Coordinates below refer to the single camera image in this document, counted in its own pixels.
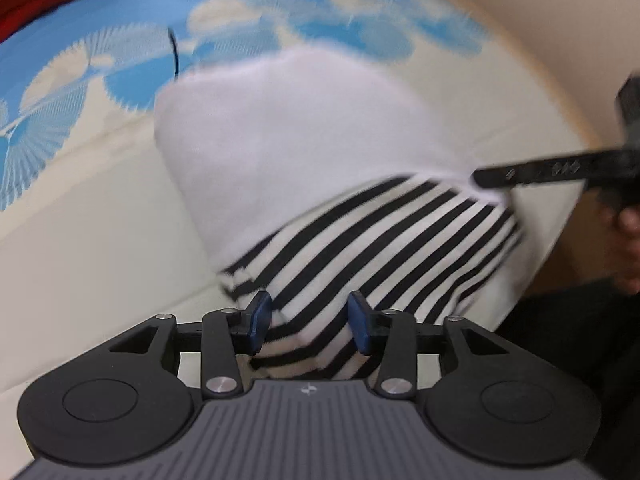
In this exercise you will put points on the black white striped garment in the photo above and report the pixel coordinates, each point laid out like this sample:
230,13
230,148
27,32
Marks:
300,160

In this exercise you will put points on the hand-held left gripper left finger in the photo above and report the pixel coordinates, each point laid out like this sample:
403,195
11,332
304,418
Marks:
261,320

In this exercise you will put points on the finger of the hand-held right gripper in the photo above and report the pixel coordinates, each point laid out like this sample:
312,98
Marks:
540,170

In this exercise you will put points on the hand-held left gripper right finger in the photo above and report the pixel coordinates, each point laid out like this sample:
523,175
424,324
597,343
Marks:
359,322

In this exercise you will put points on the person's right hand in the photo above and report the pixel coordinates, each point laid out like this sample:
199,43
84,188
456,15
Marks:
625,255

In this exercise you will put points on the blue white patterned mat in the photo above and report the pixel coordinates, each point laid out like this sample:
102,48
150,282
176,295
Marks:
90,240

